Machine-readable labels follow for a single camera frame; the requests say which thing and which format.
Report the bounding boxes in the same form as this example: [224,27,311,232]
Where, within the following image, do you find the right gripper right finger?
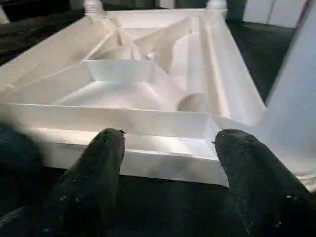
[213,128,316,237]

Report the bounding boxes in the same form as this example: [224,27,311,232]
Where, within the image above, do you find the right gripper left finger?
[45,127,127,237]

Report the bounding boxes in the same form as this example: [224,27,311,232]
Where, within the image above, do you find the white plastic table top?
[0,8,316,193]

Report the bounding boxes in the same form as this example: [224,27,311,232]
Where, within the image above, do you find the white plastic table leg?
[205,0,228,14]
[83,0,105,17]
[265,0,316,139]

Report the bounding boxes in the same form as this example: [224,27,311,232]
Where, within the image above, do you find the black plastic cover mat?
[0,0,316,237]

